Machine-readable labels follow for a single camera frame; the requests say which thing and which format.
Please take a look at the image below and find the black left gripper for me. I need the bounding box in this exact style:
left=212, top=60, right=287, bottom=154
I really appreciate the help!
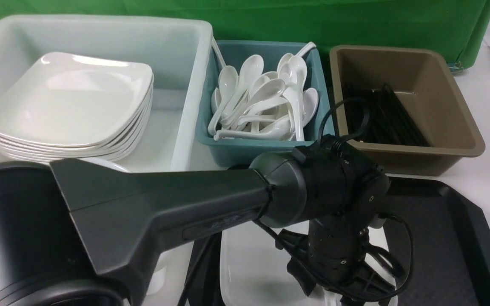
left=276, top=216, right=396, bottom=306

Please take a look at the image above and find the white square rice plate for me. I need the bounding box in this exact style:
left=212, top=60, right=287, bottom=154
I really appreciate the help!
left=220, top=221, right=398, bottom=306

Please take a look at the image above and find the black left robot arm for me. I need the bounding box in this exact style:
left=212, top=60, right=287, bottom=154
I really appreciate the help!
left=0, top=135, right=405, bottom=306

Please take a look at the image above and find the black plastic serving tray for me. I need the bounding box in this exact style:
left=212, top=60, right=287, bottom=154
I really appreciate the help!
left=188, top=178, right=490, bottom=306

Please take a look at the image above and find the pile of black chopsticks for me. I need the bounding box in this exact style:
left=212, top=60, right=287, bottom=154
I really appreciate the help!
left=342, top=82, right=430, bottom=147

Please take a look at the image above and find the teal plastic bin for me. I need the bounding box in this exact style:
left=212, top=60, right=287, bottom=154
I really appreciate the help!
left=196, top=40, right=330, bottom=168

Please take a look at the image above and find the pile of white soup spoons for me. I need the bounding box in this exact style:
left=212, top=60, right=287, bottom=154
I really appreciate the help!
left=207, top=40, right=320, bottom=141

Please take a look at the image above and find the brown plastic bin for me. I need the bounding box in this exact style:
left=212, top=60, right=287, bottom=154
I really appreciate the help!
left=329, top=45, right=485, bottom=176

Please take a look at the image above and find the stack of white small bowls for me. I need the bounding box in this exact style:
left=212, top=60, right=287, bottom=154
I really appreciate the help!
left=80, top=157, right=130, bottom=173

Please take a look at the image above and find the green backdrop cloth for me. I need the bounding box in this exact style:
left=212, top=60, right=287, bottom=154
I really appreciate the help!
left=0, top=0, right=490, bottom=68

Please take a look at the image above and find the large white plastic tub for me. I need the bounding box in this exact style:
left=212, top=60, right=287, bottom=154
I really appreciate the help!
left=0, top=15, right=212, bottom=172

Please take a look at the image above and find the stack of white square plates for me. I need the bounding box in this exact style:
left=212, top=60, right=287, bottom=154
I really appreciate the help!
left=0, top=52, right=154, bottom=164

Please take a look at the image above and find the black cable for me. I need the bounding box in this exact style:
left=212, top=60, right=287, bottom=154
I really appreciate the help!
left=316, top=98, right=371, bottom=147

